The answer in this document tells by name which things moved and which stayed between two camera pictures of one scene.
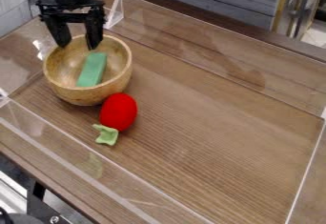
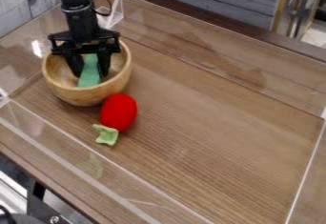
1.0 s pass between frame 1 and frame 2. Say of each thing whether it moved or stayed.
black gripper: moved
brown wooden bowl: stayed
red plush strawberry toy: stayed
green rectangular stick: stayed
